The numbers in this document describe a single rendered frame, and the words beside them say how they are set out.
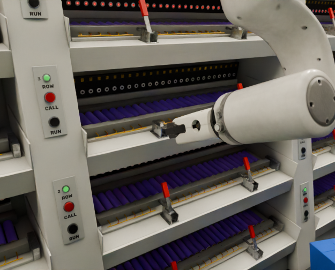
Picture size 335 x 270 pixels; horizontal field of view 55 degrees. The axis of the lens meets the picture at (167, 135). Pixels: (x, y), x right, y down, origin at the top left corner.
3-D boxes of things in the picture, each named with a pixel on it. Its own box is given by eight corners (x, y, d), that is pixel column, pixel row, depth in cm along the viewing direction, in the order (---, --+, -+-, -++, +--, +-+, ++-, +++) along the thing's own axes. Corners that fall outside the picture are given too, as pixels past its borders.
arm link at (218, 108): (226, 149, 47) (213, 150, 50) (267, 138, 52) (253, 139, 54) (215, 93, 47) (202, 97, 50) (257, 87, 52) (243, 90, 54)
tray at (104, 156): (286, 125, 94) (295, 94, 90) (87, 177, 62) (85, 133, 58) (237, 102, 109) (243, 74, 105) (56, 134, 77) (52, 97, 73)
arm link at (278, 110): (260, 85, 52) (217, 93, 47) (340, 63, 41) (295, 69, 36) (271, 136, 52) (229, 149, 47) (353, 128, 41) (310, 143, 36)
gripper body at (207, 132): (214, 148, 49) (175, 151, 58) (260, 135, 54) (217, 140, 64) (205, 99, 49) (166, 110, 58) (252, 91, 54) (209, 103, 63)
